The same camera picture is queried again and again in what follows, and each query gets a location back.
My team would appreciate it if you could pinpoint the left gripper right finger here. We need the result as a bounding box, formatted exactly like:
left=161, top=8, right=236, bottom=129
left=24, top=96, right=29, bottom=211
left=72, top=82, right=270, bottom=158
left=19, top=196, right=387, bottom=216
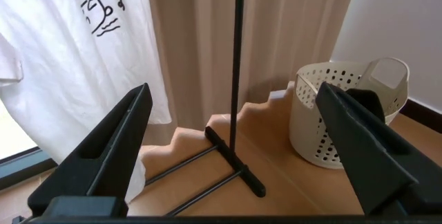
left=316, top=81, right=442, bottom=218

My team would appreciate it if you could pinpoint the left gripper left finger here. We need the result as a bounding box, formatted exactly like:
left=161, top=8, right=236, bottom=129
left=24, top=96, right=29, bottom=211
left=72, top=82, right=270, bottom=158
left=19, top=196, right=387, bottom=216
left=28, top=82, right=153, bottom=218

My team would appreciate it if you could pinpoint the black garment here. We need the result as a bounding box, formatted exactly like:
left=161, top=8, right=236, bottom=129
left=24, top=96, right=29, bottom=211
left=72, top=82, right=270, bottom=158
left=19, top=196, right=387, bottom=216
left=345, top=88, right=387, bottom=124

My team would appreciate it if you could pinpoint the white garment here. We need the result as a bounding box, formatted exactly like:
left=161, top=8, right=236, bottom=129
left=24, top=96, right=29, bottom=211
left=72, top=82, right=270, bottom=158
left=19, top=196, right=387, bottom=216
left=0, top=0, right=173, bottom=204

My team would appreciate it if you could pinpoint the white laundry basket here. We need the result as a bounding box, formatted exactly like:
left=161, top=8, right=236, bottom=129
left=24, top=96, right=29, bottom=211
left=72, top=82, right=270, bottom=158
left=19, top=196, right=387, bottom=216
left=288, top=57, right=411, bottom=169

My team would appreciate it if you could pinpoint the black clothes rack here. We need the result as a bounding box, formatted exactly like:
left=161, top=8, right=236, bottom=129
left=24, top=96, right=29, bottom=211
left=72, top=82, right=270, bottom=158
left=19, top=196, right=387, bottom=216
left=144, top=0, right=267, bottom=217

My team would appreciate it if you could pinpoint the beige curtain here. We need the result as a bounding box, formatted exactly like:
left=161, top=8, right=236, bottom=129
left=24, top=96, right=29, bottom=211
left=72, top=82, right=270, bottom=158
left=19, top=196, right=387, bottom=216
left=144, top=0, right=361, bottom=146

